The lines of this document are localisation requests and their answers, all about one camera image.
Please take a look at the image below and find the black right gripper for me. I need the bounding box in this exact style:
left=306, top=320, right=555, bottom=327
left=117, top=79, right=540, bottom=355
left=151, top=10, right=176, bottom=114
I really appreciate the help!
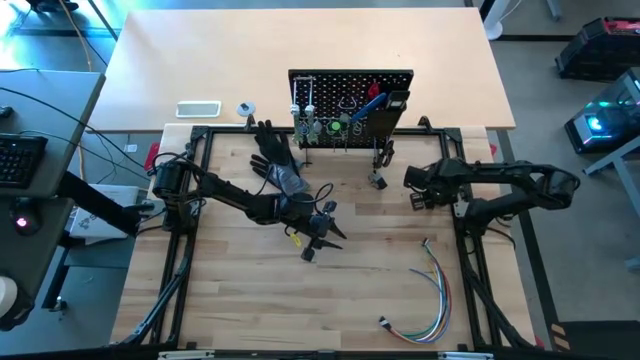
left=403, top=158, right=466, bottom=211

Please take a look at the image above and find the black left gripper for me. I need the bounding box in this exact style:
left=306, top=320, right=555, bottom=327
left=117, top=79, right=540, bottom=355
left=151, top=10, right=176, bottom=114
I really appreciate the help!
left=299, top=199, right=348, bottom=263

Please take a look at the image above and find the blue handle hex key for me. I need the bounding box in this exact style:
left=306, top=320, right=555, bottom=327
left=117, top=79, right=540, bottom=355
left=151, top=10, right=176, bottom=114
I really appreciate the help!
left=349, top=92, right=389, bottom=125

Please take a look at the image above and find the green black handle screwdriver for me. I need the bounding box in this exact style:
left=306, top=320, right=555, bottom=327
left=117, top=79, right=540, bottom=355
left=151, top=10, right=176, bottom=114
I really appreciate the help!
left=327, top=119, right=344, bottom=152

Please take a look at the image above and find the black pegboard storage bin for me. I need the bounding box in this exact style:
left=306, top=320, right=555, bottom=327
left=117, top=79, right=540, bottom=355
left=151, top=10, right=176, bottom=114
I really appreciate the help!
left=364, top=89, right=411, bottom=151

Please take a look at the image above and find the black work glove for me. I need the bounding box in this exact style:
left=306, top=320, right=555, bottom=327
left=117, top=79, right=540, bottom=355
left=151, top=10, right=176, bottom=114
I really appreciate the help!
left=252, top=118, right=297, bottom=167

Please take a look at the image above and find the black metal pegboard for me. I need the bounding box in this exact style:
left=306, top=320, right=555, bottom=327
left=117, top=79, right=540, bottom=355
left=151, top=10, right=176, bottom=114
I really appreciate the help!
left=288, top=68, right=415, bottom=170

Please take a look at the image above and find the long double prong hook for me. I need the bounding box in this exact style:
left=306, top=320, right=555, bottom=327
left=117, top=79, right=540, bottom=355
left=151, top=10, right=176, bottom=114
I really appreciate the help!
left=292, top=74, right=317, bottom=116

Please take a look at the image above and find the computer case with lights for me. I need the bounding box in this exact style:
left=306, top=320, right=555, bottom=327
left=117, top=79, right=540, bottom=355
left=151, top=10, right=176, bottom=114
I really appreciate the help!
left=563, top=67, right=640, bottom=155

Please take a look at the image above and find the silver aluminium extrusion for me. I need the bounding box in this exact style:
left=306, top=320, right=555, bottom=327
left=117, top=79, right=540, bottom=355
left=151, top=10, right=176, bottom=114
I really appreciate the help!
left=158, top=349, right=216, bottom=360
left=438, top=351, right=495, bottom=360

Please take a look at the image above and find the white rectangular tray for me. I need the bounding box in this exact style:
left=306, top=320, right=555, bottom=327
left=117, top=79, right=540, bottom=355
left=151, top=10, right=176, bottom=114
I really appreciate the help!
left=175, top=99, right=223, bottom=120

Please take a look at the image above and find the red clamp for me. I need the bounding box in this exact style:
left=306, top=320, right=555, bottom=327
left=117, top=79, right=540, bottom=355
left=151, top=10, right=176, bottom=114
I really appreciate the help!
left=144, top=141, right=162, bottom=172

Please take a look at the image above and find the black equipment case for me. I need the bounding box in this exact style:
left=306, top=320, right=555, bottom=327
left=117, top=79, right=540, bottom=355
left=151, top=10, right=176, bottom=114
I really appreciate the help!
left=553, top=16, right=640, bottom=83

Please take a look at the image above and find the black ramp with orange stripes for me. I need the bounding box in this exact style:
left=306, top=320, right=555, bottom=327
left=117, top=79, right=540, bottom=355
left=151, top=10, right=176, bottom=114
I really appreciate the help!
left=548, top=319, right=640, bottom=360

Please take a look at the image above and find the dark grey desk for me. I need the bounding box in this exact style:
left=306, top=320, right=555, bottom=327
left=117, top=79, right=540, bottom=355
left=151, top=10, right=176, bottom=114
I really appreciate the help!
left=0, top=196, right=76, bottom=301

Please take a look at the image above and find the grey office desk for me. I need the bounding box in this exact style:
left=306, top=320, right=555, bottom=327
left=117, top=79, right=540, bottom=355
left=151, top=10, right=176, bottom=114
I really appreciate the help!
left=0, top=69, right=108, bottom=199

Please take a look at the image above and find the black keyboard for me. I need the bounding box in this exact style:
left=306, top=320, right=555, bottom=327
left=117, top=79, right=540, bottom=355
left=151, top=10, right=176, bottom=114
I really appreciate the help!
left=0, top=132, right=50, bottom=190

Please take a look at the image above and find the white tape roll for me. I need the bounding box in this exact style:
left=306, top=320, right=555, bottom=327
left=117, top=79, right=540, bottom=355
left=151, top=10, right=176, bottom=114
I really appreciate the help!
left=0, top=274, right=21, bottom=321

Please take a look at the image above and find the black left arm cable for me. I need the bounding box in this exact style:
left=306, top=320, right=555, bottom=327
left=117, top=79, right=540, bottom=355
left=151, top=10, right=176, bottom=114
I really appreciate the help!
left=254, top=164, right=335, bottom=236

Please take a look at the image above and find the wire ring tool rack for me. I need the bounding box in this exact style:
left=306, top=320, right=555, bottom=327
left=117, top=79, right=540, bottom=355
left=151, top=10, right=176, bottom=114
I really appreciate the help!
left=319, top=118, right=365, bottom=137

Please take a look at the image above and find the multicolour wire harness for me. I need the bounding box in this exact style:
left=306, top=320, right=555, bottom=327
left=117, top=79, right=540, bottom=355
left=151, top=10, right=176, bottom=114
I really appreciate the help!
left=377, top=238, right=454, bottom=346

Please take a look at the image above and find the white pedestal base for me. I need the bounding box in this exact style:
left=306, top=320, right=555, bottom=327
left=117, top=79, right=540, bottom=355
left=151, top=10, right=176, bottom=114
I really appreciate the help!
left=481, top=0, right=522, bottom=42

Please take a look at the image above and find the grey table leg frame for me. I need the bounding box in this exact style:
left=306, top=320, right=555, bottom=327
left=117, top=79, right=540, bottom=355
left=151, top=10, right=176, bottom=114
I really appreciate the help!
left=581, top=133, right=640, bottom=272

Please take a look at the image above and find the black aluminium frame rail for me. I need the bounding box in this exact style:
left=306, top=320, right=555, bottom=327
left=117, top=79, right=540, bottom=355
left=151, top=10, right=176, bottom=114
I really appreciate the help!
left=88, top=7, right=518, bottom=134

